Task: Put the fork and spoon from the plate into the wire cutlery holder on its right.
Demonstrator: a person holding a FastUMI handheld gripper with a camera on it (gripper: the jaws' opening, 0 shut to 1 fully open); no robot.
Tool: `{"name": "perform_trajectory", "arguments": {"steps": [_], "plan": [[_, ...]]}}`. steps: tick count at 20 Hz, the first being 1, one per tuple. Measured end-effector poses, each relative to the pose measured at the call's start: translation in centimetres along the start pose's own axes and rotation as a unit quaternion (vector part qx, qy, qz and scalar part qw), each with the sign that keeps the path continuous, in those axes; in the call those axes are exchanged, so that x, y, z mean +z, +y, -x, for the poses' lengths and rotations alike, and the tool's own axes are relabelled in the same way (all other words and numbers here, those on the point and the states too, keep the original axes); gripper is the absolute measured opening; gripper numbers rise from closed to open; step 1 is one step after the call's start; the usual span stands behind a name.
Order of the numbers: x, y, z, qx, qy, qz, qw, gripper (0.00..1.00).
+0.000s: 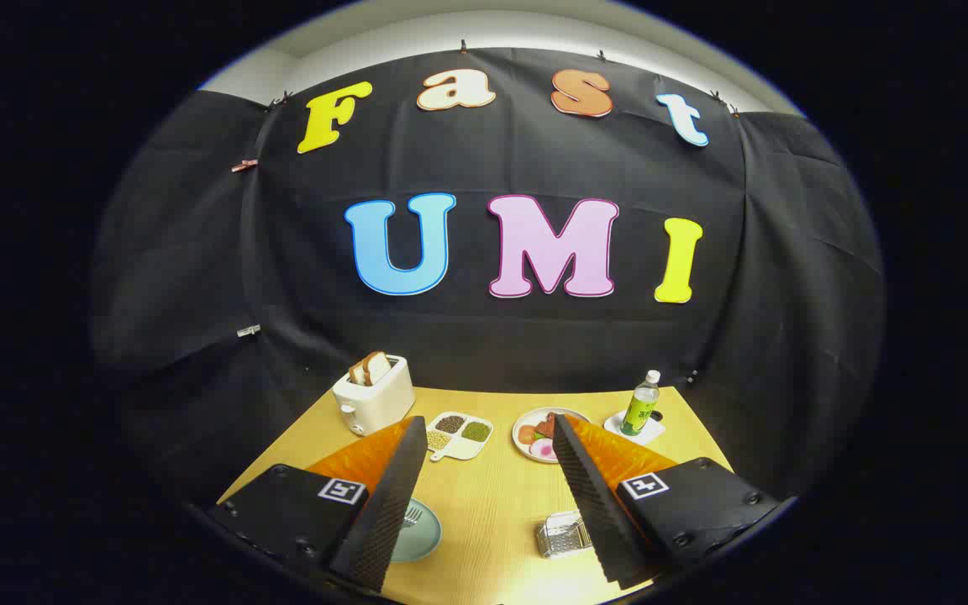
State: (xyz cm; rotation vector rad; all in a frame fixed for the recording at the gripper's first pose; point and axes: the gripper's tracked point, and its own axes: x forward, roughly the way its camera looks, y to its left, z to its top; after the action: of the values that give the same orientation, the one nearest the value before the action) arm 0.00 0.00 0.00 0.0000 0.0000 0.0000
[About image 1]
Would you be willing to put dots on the white toaster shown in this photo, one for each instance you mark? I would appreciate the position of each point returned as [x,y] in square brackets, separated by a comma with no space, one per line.
[379,405]

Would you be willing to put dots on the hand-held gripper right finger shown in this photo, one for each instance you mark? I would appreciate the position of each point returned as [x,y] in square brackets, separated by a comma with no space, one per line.
[589,504]

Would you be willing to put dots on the white square coaster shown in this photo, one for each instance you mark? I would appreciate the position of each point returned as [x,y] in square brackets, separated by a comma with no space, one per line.
[614,426]

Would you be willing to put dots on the white round food plate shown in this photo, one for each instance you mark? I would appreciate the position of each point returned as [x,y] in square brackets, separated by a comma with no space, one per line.
[519,445]

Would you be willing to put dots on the light green plate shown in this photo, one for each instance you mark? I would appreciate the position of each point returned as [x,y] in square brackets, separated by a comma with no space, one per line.
[423,542]

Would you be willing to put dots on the yellow soybeans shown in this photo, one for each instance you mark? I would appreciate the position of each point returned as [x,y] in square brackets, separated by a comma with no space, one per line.
[438,441]

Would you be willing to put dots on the orange tomato slice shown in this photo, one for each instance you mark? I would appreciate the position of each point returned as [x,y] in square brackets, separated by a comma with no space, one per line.
[526,434]

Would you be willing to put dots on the white divided tray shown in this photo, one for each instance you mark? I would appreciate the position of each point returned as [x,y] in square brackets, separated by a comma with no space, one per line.
[467,449]

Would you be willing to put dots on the small bread slice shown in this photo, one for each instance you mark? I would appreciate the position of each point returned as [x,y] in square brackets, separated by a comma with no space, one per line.
[357,373]

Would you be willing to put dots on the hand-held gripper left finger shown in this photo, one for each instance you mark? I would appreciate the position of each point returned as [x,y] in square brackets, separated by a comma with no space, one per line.
[383,512]

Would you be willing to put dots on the large bread slice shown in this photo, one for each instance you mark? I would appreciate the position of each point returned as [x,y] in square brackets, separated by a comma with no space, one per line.
[378,367]

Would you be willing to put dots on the copper cloth clip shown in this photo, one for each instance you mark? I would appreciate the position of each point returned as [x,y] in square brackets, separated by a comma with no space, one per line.
[244,165]

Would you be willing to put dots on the pink round ham slice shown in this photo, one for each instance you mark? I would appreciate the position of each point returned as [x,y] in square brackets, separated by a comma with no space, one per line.
[544,450]

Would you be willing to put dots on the green mung beans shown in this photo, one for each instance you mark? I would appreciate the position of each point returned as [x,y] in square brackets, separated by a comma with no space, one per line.
[476,432]

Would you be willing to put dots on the brown steak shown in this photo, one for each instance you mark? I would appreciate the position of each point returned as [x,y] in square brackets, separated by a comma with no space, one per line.
[545,428]

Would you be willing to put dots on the white cloth clip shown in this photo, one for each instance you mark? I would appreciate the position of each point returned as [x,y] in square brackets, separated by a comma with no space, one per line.
[249,331]

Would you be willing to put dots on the green drink bottle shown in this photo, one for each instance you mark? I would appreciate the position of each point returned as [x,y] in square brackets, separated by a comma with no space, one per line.
[639,410]

